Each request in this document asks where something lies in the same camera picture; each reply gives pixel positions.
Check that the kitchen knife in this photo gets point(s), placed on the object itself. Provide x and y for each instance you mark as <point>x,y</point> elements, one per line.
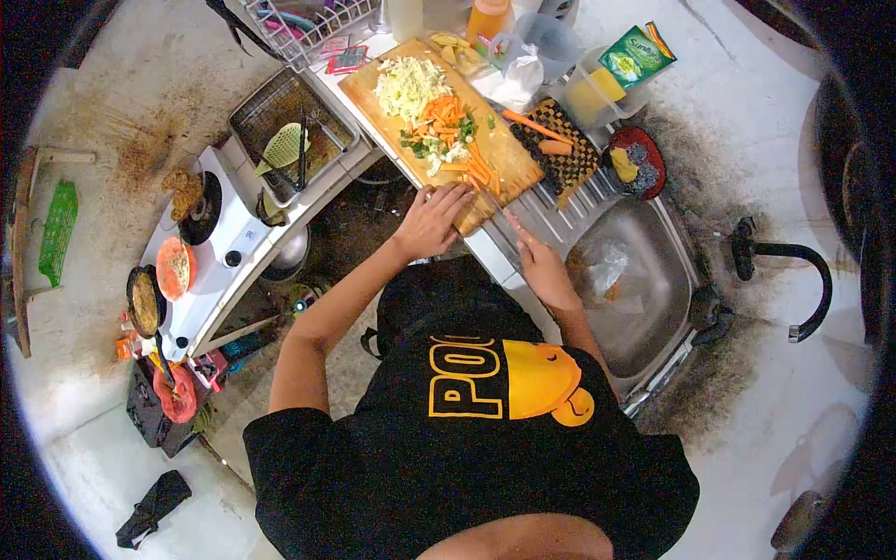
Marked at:
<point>500,213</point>

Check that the fried brown food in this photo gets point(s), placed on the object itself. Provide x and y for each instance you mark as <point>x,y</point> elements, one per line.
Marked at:
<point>184,192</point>

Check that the orange plate with food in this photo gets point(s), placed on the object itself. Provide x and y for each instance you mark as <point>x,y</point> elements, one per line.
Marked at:
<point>173,268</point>

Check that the red bowl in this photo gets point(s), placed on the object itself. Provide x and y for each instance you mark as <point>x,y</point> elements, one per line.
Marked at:
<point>647,164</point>

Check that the yellow sponge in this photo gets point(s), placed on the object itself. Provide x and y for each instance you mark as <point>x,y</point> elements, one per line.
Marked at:
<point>623,166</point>

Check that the clear plastic container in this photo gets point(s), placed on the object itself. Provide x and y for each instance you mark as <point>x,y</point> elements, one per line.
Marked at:
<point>595,98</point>

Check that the long whole carrot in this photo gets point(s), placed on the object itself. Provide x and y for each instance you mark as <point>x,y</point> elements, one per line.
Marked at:
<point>535,127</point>

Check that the red sachet packets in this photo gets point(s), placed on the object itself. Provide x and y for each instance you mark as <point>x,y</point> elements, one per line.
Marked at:
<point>346,59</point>

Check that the green soap pouch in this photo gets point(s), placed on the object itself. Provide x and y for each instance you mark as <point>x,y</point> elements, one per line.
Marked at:
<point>633,59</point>

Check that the person's left hand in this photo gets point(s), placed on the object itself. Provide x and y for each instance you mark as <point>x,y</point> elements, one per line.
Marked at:
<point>427,227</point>

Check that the person's right index finger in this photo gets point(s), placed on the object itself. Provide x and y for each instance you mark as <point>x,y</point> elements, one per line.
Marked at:
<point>517,227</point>

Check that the metal tray with grid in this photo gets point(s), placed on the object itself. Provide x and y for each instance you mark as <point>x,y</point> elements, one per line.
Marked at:
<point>280,105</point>

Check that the bag of yellow slices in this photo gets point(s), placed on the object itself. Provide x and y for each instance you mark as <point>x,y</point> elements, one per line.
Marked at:
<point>458,52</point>

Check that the clear plastic jug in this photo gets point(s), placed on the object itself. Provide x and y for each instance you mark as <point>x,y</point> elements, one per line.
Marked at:
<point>553,42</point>

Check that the person's right hand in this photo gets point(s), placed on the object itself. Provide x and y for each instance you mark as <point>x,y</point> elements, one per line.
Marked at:
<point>546,269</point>

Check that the black box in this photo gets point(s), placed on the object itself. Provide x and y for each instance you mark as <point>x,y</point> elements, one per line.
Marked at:
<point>143,413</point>

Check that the black frying pan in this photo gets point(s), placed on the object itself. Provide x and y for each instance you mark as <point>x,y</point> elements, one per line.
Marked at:
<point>143,301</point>

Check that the person's body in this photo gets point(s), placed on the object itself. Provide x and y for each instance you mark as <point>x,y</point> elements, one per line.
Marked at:
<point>462,455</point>

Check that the pile of chopped green onion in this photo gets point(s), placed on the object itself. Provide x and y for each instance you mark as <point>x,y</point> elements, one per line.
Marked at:
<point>414,143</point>

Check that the black cloth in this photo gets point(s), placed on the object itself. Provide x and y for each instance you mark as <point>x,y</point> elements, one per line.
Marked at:
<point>154,507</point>

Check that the metal bowl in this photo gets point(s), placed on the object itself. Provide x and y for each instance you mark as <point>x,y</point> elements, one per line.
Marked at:
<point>290,255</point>

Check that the checkered woven mat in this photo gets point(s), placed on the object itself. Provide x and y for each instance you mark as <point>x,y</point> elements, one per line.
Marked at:
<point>570,168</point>

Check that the short carrot piece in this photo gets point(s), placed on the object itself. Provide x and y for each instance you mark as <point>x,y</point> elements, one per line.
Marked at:
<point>554,147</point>

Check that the black tongs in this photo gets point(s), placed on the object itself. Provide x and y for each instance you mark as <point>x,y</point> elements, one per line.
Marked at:
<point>302,150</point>

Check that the green slotted spatula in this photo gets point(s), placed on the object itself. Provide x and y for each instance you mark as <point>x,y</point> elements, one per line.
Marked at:
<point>283,145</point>

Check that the pile of carrot sticks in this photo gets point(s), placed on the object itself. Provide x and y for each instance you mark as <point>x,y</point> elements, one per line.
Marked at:
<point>448,119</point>

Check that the person's left little finger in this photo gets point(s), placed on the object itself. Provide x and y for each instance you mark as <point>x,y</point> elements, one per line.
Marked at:
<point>423,198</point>

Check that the stainless steel sink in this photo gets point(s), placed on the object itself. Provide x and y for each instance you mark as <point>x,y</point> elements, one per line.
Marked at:
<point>644,315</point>

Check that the person's left index finger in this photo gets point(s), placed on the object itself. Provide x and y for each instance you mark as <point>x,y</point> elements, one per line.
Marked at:
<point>464,205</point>

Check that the black faucet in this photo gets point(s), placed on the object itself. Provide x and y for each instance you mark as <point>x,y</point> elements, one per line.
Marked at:
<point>815,269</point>

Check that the pile of shredded cabbage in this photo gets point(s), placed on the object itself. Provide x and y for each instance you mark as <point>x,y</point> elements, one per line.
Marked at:
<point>407,87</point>

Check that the white gas stove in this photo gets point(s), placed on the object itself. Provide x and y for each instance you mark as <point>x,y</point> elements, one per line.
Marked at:
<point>238,238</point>

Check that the person's left middle finger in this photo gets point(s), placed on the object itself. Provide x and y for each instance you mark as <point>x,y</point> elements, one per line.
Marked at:
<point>453,197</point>

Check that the orange bottle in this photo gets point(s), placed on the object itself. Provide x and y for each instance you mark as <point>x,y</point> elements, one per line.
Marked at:
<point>486,24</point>

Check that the clear bag in sink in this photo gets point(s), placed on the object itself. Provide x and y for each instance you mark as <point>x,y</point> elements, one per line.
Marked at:
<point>607,269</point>

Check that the person's left ring finger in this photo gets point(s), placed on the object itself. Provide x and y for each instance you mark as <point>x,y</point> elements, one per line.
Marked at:
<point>438,196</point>

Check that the wooden cutting board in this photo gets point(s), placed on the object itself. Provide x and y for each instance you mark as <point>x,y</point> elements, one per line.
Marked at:
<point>381,122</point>

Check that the white bottle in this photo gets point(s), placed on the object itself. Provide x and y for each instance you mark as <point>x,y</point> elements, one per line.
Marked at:
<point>404,17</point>

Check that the white plastic bag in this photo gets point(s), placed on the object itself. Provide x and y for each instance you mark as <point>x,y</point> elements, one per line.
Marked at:
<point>514,80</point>

